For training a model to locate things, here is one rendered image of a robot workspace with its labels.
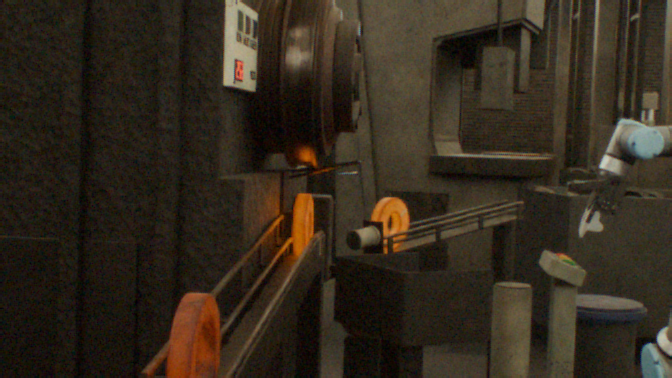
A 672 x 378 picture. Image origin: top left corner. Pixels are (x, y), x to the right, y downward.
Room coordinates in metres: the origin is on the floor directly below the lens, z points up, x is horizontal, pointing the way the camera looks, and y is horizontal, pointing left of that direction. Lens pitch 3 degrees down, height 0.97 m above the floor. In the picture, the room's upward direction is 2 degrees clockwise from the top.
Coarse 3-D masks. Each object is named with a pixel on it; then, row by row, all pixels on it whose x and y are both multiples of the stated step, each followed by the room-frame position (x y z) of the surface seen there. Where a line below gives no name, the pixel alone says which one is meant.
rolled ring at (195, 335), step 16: (192, 304) 1.35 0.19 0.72; (208, 304) 1.39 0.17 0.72; (176, 320) 1.33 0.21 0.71; (192, 320) 1.33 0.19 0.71; (208, 320) 1.43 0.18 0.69; (176, 336) 1.31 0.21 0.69; (192, 336) 1.31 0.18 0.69; (208, 336) 1.45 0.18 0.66; (176, 352) 1.30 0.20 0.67; (192, 352) 1.31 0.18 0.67; (208, 352) 1.45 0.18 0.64; (176, 368) 1.30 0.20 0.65; (192, 368) 1.31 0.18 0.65; (208, 368) 1.44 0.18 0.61
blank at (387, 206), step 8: (384, 200) 2.92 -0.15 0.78; (392, 200) 2.93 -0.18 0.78; (400, 200) 2.96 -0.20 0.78; (376, 208) 2.91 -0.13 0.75; (384, 208) 2.90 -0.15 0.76; (392, 208) 2.93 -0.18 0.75; (400, 208) 2.96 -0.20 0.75; (376, 216) 2.89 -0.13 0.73; (384, 216) 2.90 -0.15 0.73; (392, 216) 2.98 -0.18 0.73; (400, 216) 2.96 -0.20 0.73; (408, 216) 3.00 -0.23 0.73; (384, 224) 2.90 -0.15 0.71; (392, 224) 2.98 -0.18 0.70; (400, 224) 2.97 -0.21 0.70; (408, 224) 3.00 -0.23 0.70; (384, 232) 2.90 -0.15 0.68; (392, 232) 2.96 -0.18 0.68; (384, 240) 2.90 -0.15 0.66
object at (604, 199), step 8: (608, 176) 2.96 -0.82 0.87; (616, 176) 2.95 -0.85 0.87; (608, 184) 2.97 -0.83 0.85; (616, 184) 2.97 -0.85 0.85; (624, 184) 2.97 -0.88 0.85; (592, 192) 3.01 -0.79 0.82; (600, 192) 2.96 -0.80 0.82; (608, 192) 2.97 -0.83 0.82; (616, 192) 2.97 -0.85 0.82; (624, 192) 2.97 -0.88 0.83; (592, 200) 2.97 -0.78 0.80; (600, 200) 2.96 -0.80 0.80; (608, 200) 2.96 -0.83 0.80; (616, 200) 2.95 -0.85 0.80; (600, 208) 2.97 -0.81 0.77; (608, 208) 2.97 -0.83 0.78
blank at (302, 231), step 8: (296, 200) 2.43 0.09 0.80; (304, 200) 2.43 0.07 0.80; (312, 200) 2.51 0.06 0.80; (296, 208) 2.41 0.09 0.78; (304, 208) 2.41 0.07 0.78; (312, 208) 2.51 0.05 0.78; (296, 216) 2.40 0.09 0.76; (304, 216) 2.40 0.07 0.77; (312, 216) 2.52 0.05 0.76; (296, 224) 2.39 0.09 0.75; (304, 224) 2.39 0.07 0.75; (312, 224) 2.52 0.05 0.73; (296, 232) 2.39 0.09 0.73; (304, 232) 2.39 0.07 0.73; (312, 232) 2.53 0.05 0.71; (296, 240) 2.40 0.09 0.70; (304, 240) 2.40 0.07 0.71; (296, 248) 2.42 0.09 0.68
